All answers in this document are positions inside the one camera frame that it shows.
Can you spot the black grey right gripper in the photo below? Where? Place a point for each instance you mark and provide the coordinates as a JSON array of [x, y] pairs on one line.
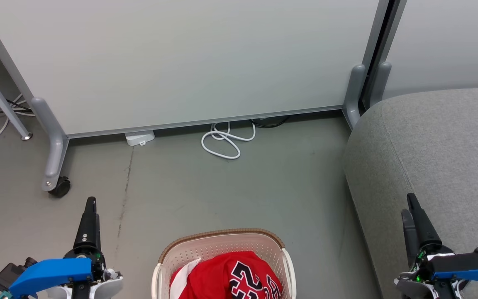
[[419, 282]]

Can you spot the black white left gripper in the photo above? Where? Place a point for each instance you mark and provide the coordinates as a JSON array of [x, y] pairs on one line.
[[108, 284]]

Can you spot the red basketball jersey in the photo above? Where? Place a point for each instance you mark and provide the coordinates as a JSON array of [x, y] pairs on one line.
[[214, 276]]

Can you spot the grey fabric sofa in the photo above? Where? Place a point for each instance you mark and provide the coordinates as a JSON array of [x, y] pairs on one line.
[[450, 145]]

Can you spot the black caster wheel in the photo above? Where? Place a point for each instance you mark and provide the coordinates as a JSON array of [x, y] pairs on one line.
[[60, 187]]

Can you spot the grey partition foot with caster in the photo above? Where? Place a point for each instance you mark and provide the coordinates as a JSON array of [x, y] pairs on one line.
[[54, 145]]

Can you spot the white power adapter box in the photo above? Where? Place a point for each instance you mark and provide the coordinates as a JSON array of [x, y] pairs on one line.
[[139, 137]]

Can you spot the cream perforated laundry basket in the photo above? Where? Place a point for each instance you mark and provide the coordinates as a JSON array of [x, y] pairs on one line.
[[222, 243]]

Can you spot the wide white partition panel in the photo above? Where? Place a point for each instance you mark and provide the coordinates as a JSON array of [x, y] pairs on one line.
[[181, 62]]

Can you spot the narrow white partition panel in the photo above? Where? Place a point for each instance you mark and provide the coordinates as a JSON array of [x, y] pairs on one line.
[[450, 41]]

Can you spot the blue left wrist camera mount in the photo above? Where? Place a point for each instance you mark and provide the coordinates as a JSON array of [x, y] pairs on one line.
[[52, 272]]

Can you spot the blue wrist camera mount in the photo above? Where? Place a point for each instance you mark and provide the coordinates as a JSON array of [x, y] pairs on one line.
[[52, 272], [463, 265]]

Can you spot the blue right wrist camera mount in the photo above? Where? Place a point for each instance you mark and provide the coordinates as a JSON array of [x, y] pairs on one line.
[[463, 265]]

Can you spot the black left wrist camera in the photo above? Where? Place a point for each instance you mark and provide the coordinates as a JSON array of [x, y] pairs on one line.
[[10, 274]]

